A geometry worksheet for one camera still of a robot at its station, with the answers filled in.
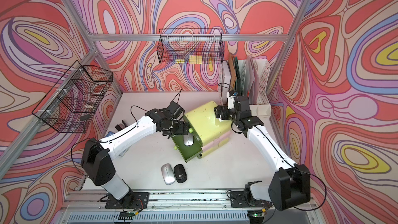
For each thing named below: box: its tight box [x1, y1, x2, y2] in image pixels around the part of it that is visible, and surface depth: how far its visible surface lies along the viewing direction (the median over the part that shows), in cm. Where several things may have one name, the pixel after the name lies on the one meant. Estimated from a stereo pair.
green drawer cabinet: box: [171, 101, 232, 163], surface depth 78 cm
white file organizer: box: [217, 59, 272, 117], surface depth 97 cm
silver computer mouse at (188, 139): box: [183, 132, 194, 147], surface depth 86 cm
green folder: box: [234, 56, 241, 94], surface depth 91 cm
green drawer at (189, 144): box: [171, 120, 204, 163], surface depth 84 cm
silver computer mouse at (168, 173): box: [161, 163, 176, 186], surface depth 82 cm
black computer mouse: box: [173, 163, 188, 184], surface depth 82 cm
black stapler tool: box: [115, 119, 129, 132], surface depth 100 cm
